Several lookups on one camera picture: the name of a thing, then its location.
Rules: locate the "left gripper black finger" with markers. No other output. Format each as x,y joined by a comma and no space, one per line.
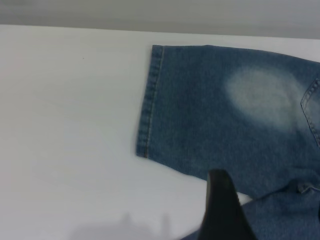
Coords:
222,207

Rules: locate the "blue denim shorts basketball print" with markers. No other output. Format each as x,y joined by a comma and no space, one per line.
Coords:
200,112

